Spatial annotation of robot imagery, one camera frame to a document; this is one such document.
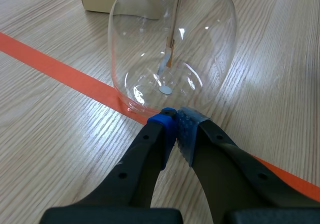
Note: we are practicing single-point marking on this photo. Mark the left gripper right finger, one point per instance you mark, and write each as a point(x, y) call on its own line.
point(225, 164)

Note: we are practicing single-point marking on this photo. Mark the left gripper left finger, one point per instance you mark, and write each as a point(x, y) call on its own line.
point(140, 164)

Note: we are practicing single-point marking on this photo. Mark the clear glass flask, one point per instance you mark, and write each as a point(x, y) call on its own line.
point(172, 47)

